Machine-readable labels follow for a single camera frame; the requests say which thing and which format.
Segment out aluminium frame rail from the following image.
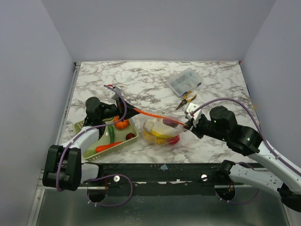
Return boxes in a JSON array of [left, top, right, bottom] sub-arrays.
[[35, 62, 81, 190]]

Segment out purple cable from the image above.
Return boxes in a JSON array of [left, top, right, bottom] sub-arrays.
[[55, 84, 134, 208], [190, 97, 301, 205]]

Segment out small orange pumpkin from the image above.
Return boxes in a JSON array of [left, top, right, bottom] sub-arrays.
[[113, 116, 130, 130]]

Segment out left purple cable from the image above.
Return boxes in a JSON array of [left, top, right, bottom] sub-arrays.
[[55, 84, 134, 208]]

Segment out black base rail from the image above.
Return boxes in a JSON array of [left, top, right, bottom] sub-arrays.
[[77, 160, 266, 196]]

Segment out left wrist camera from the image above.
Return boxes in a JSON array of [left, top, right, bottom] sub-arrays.
[[111, 86, 122, 100]]

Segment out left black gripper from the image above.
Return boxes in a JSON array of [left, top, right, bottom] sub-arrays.
[[99, 95, 141, 121]]

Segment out green plastic basket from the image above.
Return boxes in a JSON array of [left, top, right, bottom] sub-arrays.
[[82, 119, 139, 162]]

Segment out clear plastic parts box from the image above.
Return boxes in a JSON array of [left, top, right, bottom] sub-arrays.
[[166, 68, 203, 97]]

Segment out pink purple onion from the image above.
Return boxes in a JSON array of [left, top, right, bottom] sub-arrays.
[[163, 117, 178, 128]]

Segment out yellow mango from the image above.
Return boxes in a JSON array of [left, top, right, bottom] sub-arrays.
[[151, 126, 179, 138]]

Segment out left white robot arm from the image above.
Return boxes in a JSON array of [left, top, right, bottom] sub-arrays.
[[42, 97, 138, 191]]

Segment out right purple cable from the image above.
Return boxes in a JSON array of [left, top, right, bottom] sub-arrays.
[[190, 97, 301, 205]]

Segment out red bell pepper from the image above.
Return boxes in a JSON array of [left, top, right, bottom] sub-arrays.
[[168, 135, 180, 145]]

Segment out clear zip top bag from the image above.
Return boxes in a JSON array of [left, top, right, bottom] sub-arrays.
[[134, 107, 185, 145]]

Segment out white garlic bulb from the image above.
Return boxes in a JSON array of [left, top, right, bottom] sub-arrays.
[[143, 119, 163, 134]]

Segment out yellow handled pliers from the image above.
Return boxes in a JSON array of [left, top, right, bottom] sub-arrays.
[[176, 90, 197, 110]]

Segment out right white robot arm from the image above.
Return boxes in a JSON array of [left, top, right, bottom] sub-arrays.
[[184, 104, 301, 212]]

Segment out yellow bell pepper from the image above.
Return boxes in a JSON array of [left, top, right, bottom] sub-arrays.
[[143, 130, 167, 145]]

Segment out orange carrot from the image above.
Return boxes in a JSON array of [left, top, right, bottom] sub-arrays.
[[95, 141, 122, 153]]

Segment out dark red plum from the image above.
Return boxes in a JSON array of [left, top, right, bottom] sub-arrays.
[[126, 133, 136, 140]]

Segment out green cucumber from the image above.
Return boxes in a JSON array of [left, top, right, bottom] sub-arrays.
[[108, 125, 115, 144]]

